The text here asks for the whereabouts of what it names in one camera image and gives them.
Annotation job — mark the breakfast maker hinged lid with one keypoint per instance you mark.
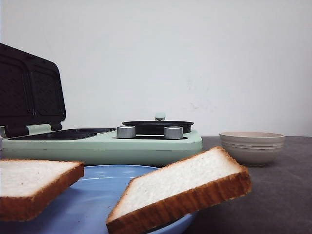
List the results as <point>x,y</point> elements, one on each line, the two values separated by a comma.
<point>30,93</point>

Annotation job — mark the blue plate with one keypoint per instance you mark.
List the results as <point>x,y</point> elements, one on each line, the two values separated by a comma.
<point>83,208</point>

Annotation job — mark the mint green breakfast maker base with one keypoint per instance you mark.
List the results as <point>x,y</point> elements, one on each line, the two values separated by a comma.
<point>102,146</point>

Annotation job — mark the white bread slice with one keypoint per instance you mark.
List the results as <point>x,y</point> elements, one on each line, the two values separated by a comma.
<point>171,192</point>
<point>28,186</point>

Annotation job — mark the beige ribbed bowl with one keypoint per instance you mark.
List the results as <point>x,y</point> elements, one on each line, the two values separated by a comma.
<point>253,148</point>

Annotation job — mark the right silver control knob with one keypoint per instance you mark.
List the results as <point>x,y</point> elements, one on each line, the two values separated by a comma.
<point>173,132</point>

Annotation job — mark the left silver control knob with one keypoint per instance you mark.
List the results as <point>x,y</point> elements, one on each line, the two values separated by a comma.
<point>126,132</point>

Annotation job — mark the silver control knob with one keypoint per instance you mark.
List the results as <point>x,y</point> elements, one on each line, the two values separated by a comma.
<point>126,132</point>
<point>173,132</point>

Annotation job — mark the black frying pan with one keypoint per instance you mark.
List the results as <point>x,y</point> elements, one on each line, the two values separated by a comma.
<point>156,126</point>

